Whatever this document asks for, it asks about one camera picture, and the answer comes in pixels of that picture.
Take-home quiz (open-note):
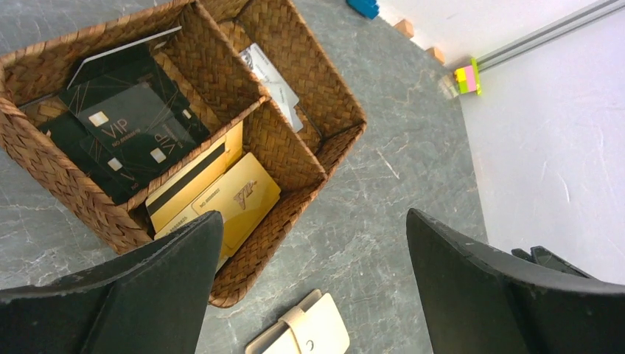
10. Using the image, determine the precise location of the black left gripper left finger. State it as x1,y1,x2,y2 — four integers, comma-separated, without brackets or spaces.
1,211,224,353

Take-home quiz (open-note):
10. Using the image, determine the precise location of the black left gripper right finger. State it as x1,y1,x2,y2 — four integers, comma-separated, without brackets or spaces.
406,208,624,353

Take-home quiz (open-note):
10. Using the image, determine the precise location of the black card lower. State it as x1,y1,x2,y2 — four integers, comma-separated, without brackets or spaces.
40,112,153,204

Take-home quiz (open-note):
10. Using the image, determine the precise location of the gold VIP card front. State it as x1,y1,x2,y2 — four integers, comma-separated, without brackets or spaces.
191,153,281,257

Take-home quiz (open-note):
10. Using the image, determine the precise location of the gold card magnetic stripe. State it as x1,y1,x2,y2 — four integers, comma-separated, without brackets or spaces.
146,122,243,232

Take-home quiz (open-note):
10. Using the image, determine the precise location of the silver white card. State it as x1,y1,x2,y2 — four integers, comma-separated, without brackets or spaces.
240,43,304,132

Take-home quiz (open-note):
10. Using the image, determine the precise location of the woven wicker divided basket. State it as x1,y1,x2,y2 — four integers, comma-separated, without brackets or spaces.
1,1,366,308

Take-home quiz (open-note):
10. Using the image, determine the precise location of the green pink yellow brick stack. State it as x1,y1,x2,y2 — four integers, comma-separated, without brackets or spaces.
454,58,482,95

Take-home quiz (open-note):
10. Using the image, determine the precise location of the small wooden block right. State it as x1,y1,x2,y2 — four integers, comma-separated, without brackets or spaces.
426,46,445,65

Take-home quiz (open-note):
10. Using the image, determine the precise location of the small wooden block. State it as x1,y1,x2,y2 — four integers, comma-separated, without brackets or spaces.
394,18,414,39
426,46,445,65

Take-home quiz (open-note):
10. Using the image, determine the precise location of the small wooden block left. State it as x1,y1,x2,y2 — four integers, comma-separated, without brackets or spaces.
394,18,414,39

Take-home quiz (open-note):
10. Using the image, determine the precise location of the blue toy brick stack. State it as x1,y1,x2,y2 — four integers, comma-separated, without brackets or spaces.
346,0,380,19

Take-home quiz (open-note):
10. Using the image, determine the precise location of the aluminium frame rail right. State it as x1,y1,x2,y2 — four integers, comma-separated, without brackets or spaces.
476,0,624,72

